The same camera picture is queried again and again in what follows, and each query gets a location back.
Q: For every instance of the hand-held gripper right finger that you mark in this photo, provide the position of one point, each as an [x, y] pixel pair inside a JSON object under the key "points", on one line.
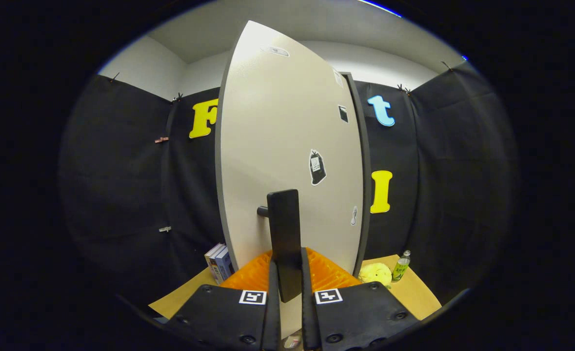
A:
{"points": [[308, 317]]}

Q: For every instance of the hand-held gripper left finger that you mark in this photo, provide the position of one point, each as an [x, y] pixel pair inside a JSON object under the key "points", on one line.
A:
{"points": [[274, 317]]}

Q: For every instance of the dark grey shoe cabinet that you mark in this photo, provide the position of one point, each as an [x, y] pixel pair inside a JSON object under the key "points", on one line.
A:
{"points": [[367, 170]]}

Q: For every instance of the beige shoe cabinet door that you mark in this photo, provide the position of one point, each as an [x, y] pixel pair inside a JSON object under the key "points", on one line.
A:
{"points": [[277, 122]]}

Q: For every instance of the row of books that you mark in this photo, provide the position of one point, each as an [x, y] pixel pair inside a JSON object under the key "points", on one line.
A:
{"points": [[220, 263]]}

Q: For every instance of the yellow plush toy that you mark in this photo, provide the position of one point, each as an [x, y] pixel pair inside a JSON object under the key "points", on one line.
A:
{"points": [[375, 274]]}

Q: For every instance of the green drink bottle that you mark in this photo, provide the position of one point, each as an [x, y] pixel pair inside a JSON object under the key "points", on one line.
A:
{"points": [[400, 268]]}

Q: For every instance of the black backdrop cloth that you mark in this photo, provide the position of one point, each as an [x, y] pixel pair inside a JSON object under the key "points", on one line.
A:
{"points": [[463, 195]]}

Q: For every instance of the black cloth clip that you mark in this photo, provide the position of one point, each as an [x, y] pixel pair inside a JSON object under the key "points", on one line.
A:
{"points": [[177, 97], [404, 89], [446, 66]]}

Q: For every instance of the long ceiling light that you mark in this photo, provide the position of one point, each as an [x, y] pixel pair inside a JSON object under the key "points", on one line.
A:
{"points": [[382, 8]]}

